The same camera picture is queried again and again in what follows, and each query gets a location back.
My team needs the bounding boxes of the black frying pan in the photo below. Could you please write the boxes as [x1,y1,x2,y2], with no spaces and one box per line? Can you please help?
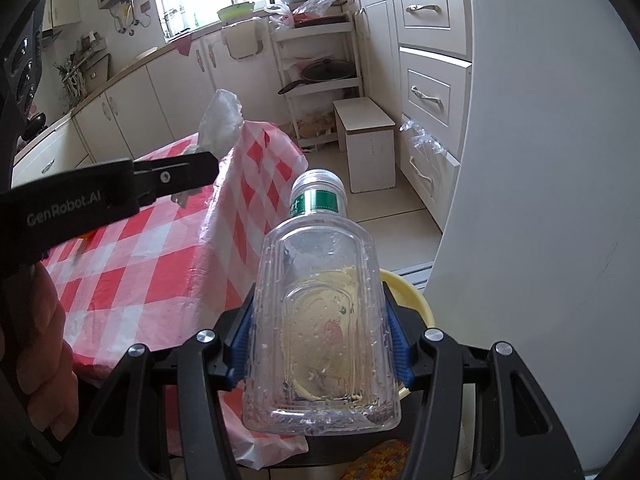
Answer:
[277,58,355,96]

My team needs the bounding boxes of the utensil holder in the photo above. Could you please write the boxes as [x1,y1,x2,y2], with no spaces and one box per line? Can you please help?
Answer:
[55,52,108,101]

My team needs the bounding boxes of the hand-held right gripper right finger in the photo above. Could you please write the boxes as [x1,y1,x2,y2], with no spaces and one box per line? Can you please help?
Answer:
[381,282,586,480]

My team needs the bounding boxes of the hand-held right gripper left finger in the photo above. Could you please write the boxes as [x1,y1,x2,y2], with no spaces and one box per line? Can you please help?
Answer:
[65,290,258,480]

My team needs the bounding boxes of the colourful knitted cushion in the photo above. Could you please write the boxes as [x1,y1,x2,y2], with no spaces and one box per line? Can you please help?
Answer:
[340,439,411,480]

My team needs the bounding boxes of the pink checkered tablecloth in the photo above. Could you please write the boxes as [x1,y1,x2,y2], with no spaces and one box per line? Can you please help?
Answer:
[37,120,311,468]

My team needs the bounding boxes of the clear bag on drawer handle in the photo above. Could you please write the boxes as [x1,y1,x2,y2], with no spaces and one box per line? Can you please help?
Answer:
[400,115,446,156]

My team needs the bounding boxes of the clear plastic bottle green label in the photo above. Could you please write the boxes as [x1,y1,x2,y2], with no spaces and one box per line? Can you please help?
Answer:
[241,169,403,436]

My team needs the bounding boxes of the white shelf rack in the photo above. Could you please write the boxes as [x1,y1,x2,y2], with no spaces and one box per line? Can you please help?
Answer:
[270,12,366,151]

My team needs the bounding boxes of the green basin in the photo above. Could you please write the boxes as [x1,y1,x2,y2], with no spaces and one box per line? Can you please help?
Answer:
[216,1,256,23]

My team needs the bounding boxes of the white wooden stool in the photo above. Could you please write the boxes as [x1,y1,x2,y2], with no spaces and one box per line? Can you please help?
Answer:
[332,97,398,194]

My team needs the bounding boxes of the white wall cabinet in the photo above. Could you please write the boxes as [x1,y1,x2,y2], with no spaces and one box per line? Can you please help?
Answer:
[50,0,83,31]

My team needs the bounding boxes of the person's left hand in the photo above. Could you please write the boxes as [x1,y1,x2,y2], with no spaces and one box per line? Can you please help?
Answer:
[0,260,76,431]

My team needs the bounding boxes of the white kitchen base cabinets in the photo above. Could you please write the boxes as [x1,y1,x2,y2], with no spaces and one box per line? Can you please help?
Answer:
[10,15,301,191]

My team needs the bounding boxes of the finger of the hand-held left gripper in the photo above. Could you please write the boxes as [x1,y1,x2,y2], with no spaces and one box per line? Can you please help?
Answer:
[132,152,221,207]

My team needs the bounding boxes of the black wok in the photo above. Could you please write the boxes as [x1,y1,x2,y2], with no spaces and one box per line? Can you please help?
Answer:
[20,110,48,141]

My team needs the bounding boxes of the white drawer cabinet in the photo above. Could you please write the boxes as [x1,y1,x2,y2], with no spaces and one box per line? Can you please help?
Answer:
[350,0,473,233]

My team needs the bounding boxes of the yellow basin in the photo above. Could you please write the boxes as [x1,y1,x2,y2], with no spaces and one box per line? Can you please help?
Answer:
[377,267,435,331]

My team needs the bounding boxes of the white red plastic bag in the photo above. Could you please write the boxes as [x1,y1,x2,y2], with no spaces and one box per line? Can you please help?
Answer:
[265,4,296,28]

